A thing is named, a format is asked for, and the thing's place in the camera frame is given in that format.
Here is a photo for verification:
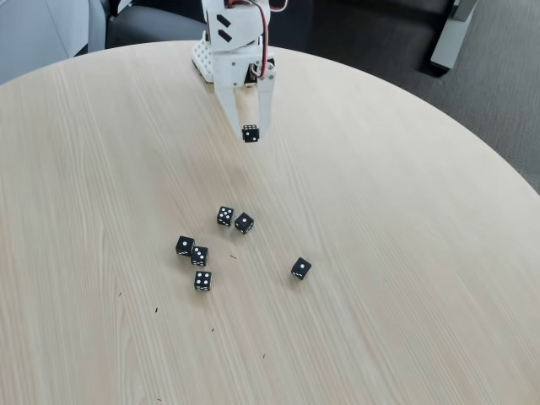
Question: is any grey desk leg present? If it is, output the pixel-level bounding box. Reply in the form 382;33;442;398
429;0;478;73

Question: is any dark grey chair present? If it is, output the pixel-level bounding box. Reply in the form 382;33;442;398
105;3;208;50

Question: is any white cabinet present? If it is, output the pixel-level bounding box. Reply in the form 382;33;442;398
0;0;106;84

